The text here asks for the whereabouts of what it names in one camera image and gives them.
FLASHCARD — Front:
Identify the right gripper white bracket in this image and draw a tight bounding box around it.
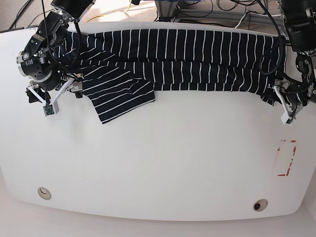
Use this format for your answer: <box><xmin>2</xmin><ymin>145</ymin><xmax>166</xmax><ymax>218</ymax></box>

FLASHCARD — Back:
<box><xmin>26</xmin><ymin>76</ymin><xmax>83</xmax><ymax>106</ymax></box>

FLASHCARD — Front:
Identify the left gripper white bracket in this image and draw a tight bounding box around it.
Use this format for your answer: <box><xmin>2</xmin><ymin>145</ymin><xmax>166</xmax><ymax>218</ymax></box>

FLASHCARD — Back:
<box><xmin>263</xmin><ymin>79</ymin><xmax>316</xmax><ymax>119</ymax></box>

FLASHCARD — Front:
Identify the navy white striped t-shirt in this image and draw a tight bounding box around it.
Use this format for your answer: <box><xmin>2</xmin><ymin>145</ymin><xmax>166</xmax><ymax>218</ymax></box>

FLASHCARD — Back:
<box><xmin>53</xmin><ymin>29</ymin><xmax>286</xmax><ymax>123</ymax></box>

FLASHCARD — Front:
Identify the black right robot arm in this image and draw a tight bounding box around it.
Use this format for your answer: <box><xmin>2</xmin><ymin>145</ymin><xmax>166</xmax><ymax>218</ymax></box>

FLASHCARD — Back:
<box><xmin>16</xmin><ymin>0</ymin><xmax>95</xmax><ymax>108</ymax></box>

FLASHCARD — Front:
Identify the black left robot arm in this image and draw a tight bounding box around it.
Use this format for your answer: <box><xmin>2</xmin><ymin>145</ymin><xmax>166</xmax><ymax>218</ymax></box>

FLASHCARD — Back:
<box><xmin>273</xmin><ymin>0</ymin><xmax>316</xmax><ymax>124</ymax></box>

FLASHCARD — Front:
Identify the red tape rectangle marking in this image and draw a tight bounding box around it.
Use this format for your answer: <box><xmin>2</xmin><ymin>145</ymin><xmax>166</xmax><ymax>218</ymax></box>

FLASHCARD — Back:
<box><xmin>275</xmin><ymin>140</ymin><xmax>297</xmax><ymax>177</ymax></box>

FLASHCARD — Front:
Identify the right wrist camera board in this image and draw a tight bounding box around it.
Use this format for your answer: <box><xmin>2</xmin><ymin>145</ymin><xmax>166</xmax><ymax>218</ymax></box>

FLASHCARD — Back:
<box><xmin>43</xmin><ymin>102</ymin><xmax>59</xmax><ymax>117</ymax></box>

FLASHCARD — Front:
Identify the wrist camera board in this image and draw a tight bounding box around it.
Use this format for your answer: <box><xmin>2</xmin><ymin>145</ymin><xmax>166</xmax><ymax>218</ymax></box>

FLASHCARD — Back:
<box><xmin>43</xmin><ymin>102</ymin><xmax>59</xmax><ymax>117</ymax></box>
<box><xmin>281</xmin><ymin>112</ymin><xmax>295</xmax><ymax>126</ymax></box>

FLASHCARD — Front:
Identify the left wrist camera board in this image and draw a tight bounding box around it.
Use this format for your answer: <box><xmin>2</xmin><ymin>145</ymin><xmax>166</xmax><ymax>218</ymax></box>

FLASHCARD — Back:
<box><xmin>281</xmin><ymin>112</ymin><xmax>295</xmax><ymax>126</ymax></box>

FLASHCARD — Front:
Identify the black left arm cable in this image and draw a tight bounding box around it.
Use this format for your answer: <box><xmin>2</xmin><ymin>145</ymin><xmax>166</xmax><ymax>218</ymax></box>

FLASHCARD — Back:
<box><xmin>256</xmin><ymin>0</ymin><xmax>307</xmax><ymax>87</ymax></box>

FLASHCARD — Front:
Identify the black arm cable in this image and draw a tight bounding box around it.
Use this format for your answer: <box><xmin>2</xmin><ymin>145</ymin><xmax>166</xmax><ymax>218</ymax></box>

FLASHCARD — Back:
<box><xmin>256</xmin><ymin>0</ymin><xmax>307</xmax><ymax>87</ymax></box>
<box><xmin>40</xmin><ymin>0</ymin><xmax>83</xmax><ymax>79</ymax></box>

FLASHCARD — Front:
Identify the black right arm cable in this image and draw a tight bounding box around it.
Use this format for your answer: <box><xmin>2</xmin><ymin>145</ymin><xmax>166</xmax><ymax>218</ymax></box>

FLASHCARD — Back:
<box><xmin>40</xmin><ymin>0</ymin><xmax>83</xmax><ymax>79</ymax></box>

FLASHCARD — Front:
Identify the white floor cable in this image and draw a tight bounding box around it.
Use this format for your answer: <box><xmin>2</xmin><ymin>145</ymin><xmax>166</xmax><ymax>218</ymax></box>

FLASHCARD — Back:
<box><xmin>234</xmin><ymin>12</ymin><xmax>282</xmax><ymax>29</ymax></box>

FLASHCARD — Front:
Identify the left table cable grommet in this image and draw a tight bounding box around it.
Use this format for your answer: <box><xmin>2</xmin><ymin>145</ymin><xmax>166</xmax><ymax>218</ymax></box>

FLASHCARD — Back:
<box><xmin>38</xmin><ymin>187</ymin><xmax>52</xmax><ymax>200</ymax></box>

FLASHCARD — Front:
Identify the table cable grommet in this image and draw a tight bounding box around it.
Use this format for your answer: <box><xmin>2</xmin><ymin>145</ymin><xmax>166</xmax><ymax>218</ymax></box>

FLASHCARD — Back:
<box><xmin>253</xmin><ymin>199</ymin><xmax>268</xmax><ymax>212</ymax></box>
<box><xmin>38</xmin><ymin>187</ymin><xmax>52</xmax><ymax>200</ymax></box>

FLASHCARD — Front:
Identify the right table cable grommet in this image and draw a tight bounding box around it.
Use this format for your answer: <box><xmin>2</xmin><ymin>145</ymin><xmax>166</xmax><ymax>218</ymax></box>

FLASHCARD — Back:
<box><xmin>253</xmin><ymin>199</ymin><xmax>268</xmax><ymax>212</ymax></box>

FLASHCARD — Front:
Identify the yellow floor cable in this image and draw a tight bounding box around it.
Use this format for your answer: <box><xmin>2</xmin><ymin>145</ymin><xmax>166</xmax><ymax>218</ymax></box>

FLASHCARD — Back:
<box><xmin>86</xmin><ymin>0</ymin><xmax>131</xmax><ymax>23</ymax></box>

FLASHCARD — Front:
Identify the grey aluminium frame stand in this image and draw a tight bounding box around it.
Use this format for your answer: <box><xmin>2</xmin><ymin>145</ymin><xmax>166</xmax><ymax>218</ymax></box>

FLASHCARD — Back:
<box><xmin>155</xmin><ymin>0</ymin><xmax>273</xmax><ymax>28</ymax></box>

